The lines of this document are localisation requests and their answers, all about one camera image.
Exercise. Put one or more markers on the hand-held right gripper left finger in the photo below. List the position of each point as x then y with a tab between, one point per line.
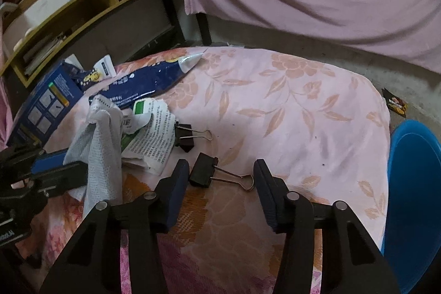
174	201

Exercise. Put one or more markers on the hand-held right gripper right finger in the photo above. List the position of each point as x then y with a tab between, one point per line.
268	201

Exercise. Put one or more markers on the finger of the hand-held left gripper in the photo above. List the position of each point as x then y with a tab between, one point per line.
48	161
62	176

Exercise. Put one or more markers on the black binder clip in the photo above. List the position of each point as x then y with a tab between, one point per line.
182	139
201	171

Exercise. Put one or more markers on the white wipe cloth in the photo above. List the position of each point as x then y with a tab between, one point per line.
103	149

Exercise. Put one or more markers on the blue cardboard box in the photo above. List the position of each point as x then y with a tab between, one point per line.
44	101

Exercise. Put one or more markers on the long blue snack bag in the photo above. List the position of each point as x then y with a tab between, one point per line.
148	80

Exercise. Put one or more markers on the printed paper leaflet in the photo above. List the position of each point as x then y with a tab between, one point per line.
155	142

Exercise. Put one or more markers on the green white packet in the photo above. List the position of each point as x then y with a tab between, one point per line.
129	139

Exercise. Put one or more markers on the pink floral blanket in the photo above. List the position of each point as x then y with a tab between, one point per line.
258	114

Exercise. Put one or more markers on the white blue yellow-dotted packet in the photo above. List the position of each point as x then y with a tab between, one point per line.
90	76

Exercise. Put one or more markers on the blue plastic stool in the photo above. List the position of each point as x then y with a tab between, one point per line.
413	194

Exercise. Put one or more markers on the small snack wrapper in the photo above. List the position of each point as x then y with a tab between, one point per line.
394	102

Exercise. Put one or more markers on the black metal bed frame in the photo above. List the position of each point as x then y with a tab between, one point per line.
204	28

